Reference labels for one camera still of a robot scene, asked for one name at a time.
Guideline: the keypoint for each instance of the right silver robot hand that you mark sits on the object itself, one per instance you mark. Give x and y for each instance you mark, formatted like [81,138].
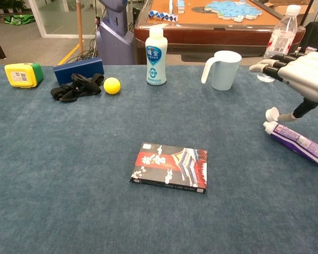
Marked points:
[307,74]

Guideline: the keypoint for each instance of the purple white toothpaste tube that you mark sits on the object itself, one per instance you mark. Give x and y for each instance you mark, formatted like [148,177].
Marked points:
[294,139]

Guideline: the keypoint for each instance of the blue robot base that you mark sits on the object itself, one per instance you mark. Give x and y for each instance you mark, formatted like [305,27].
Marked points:
[114,39]

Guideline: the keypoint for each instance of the black bag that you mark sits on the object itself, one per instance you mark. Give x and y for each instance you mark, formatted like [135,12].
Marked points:
[316,34]

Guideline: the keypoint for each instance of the clear water bottle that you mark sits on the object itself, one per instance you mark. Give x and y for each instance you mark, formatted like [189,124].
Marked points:
[282,37]

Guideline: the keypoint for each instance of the blue mahjong tile cluster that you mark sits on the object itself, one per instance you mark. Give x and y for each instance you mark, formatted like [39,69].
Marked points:
[233,10]

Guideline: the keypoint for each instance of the brown mahjong table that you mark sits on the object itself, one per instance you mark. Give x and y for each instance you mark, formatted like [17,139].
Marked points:
[201,37]

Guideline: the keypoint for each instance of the small mahjong tile stack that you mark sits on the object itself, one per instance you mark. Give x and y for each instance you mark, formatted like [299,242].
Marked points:
[180,5]

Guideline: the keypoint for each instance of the white milk bottle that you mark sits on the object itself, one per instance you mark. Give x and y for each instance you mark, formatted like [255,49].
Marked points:
[155,61]

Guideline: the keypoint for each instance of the blue white snake puzzle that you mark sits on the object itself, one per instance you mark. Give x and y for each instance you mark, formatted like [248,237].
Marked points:
[163,16]

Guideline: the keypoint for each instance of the yellow ball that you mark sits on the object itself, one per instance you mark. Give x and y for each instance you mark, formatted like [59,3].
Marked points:
[112,85]

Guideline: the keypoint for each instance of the blue rectangular box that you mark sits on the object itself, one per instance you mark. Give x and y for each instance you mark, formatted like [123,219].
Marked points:
[77,69]

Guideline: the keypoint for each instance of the wooden pole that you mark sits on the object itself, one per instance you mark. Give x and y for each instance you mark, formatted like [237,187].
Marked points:
[80,26]

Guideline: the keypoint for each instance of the yellow green plastic box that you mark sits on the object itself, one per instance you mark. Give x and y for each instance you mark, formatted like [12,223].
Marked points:
[22,75]

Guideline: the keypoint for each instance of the green bag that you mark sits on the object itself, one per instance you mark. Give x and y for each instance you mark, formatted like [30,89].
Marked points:
[18,19]

